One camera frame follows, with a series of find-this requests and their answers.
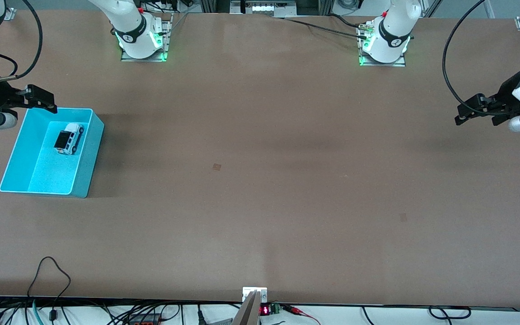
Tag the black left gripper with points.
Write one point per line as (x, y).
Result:
(508, 92)

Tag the white jeep toy black roof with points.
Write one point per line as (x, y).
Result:
(68, 140)

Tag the cyan plastic bin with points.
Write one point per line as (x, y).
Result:
(57, 176)

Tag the grey lit control box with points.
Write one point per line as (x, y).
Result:
(264, 8)

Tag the black box with orange buttons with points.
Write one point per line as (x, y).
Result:
(145, 320)

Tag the red and black clip lead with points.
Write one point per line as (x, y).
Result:
(294, 309)

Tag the small red digit display module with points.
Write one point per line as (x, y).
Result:
(265, 310)

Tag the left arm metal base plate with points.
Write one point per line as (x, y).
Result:
(382, 64)

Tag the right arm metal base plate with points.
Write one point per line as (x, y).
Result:
(142, 59)

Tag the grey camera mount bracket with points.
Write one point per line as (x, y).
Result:
(251, 311)

